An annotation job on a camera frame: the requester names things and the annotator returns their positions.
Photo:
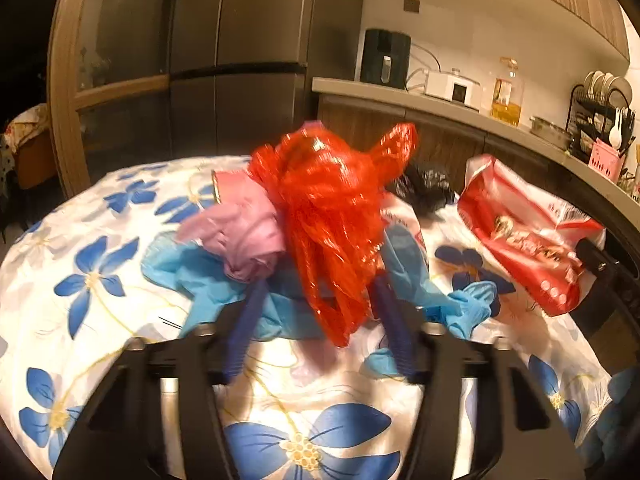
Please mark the red paper cup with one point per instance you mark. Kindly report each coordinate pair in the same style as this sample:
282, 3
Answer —
216, 190

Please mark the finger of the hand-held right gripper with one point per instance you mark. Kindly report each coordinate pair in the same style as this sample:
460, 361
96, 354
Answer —
597, 260

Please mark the black plastic bag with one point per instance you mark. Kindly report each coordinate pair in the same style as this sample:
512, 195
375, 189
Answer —
425, 185

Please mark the wall socket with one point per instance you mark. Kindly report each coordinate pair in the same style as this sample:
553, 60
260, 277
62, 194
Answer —
412, 5

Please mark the red mesh plastic bag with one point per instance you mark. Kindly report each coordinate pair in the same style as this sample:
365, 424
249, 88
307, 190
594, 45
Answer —
325, 200

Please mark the wooden framed glass door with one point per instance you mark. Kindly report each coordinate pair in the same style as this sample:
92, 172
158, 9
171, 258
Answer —
125, 80

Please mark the metal pot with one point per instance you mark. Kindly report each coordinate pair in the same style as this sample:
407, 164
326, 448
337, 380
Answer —
550, 132

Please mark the row of white plates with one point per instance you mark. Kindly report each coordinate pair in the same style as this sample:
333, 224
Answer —
607, 85

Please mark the blue floral tablecloth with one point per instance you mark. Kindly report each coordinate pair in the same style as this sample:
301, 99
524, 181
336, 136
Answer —
100, 340

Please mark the pink plastic bag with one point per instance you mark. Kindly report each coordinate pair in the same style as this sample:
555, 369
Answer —
250, 230

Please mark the white printed plastic bag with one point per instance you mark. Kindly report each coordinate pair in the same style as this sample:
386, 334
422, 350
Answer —
407, 222

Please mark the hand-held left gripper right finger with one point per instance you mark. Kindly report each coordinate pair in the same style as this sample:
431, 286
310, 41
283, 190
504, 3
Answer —
395, 330

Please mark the white plastic spoon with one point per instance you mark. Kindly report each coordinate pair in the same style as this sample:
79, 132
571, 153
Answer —
616, 132

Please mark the black air fryer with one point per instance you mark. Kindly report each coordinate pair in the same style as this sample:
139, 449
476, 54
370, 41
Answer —
385, 57

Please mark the orange chair with cloth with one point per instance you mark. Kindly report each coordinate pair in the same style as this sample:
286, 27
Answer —
32, 145

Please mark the black dish rack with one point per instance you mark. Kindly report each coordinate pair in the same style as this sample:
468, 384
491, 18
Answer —
582, 120

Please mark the cooking oil bottle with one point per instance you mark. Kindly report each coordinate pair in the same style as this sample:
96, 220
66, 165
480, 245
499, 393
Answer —
506, 105

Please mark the white electric cooker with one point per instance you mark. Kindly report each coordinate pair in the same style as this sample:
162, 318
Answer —
452, 87

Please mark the red and white snack bag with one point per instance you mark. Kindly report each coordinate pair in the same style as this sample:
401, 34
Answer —
520, 240

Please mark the dark grey refrigerator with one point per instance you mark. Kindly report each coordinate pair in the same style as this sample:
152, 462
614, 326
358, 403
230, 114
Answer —
260, 35

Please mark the pink utensil holder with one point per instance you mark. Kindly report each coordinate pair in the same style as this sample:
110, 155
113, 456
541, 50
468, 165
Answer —
606, 157

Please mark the blue trash bin bag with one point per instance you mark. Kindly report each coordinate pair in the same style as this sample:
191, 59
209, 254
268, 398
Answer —
617, 390

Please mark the wooden base cabinet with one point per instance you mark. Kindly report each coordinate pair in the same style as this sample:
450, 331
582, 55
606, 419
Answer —
400, 125

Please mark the light blue plastic bag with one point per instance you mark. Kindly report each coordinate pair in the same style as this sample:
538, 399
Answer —
200, 280

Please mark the blue disposable glove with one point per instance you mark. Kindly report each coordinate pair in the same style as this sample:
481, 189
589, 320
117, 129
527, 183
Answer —
465, 305

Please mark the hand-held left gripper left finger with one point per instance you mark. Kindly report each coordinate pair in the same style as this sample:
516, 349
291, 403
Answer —
247, 325

